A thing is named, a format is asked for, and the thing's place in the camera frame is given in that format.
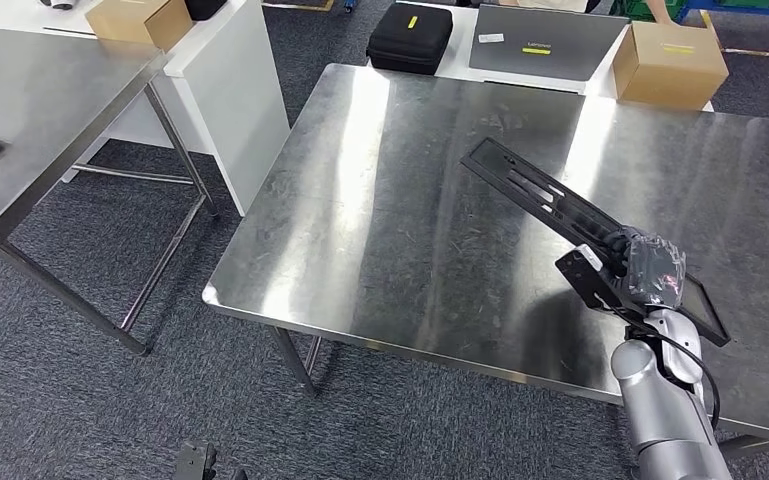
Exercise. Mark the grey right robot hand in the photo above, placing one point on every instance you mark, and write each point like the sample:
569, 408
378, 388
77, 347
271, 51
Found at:
652, 272

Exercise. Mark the black plastic plate part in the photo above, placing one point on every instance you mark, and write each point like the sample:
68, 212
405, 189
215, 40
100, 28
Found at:
523, 175

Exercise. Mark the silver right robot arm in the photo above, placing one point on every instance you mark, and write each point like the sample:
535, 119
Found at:
656, 411

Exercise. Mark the stainless steel workbench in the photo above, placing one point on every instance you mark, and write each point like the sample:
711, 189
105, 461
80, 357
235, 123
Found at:
390, 232
39, 99

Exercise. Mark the cardboard box with yellow label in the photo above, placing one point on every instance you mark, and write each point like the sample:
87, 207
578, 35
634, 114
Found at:
669, 73

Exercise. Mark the grey closed laptop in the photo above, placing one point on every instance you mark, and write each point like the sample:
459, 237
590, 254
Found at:
556, 60

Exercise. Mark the yellow floor tape strip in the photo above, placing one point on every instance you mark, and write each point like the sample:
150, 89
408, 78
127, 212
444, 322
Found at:
304, 6
755, 52

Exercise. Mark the green plastic crate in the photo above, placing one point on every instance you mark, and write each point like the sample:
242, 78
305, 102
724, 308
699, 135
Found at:
629, 8

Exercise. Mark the person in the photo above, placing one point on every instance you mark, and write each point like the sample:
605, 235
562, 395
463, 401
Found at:
543, 4

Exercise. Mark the black zip case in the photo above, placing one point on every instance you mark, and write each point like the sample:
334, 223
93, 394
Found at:
410, 43

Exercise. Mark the black pouch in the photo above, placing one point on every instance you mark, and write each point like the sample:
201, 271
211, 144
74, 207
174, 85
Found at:
205, 8

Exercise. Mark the brown cardboard box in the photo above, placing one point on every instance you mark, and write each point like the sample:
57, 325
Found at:
126, 23

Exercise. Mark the small grey device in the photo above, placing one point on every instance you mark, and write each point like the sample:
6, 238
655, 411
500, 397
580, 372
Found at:
58, 4

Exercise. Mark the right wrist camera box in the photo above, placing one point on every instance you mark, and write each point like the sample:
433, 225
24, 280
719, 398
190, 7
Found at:
583, 275

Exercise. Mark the blue metal frame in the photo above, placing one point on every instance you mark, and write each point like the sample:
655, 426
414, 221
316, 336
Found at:
695, 10

